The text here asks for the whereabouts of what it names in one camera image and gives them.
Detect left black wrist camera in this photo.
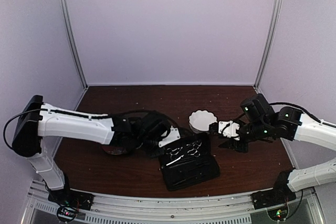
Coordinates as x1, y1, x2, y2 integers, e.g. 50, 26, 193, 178
140, 114, 171, 142

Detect left aluminium frame post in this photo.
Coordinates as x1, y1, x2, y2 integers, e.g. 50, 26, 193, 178
59, 0, 88, 89

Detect round controller board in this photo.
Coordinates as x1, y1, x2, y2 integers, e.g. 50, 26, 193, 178
267, 205, 289, 222
56, 206, 79, 222

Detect aluminium frame post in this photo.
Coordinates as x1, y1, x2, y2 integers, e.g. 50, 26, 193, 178
59, 0, 88, 89
254, 0, 283, 92

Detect right aluminium frame post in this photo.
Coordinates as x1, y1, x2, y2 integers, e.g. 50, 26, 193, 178
254, 0, 283, 92

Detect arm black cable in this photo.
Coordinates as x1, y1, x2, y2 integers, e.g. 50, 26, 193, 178
3, 110, 179, 151
269, 102, 336, 127

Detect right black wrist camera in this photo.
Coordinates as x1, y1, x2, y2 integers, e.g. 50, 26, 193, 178
240, 93, 271, 123

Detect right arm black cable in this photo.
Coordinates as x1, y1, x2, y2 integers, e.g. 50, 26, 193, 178
269, 102, 336, 127

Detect left round controller board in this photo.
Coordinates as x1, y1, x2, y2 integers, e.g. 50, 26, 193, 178
56, 206, 79, 222

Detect white scalloped bowl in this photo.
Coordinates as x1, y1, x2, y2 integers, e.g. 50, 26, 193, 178
188, 110, 217, 133

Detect right round controller board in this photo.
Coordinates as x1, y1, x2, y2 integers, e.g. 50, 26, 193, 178
267, 205, 289, 222

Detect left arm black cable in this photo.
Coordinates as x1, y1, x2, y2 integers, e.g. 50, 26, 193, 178
3, 110, 179, 151

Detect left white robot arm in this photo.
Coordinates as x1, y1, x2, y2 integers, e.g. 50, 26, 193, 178
3, 95, 181, 205

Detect red floral plate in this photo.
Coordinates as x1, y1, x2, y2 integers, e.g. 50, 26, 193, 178
101, 145, 136, 156

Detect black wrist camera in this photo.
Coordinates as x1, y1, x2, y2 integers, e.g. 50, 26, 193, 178
240, 93, 271, 123
140, 114, 171, 142

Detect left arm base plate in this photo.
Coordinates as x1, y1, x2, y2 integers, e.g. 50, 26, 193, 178
48, 189, 94, 210

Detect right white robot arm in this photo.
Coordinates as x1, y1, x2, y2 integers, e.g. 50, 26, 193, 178
208, 105, 335, 204

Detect aluminium front rail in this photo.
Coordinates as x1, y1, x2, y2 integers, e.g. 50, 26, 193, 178
20, 179, 323, 224

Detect silver thinning scissors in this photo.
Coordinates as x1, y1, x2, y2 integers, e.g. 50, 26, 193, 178
186, 142, 202, 157

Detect black zip tool case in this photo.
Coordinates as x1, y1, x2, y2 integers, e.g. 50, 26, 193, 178
159, 133, 220, 191

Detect silver straight scissors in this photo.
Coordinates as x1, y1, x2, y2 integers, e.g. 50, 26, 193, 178
165, 147, 184, 166

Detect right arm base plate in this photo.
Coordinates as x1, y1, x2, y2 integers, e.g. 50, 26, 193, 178
251, 189, 296, 210

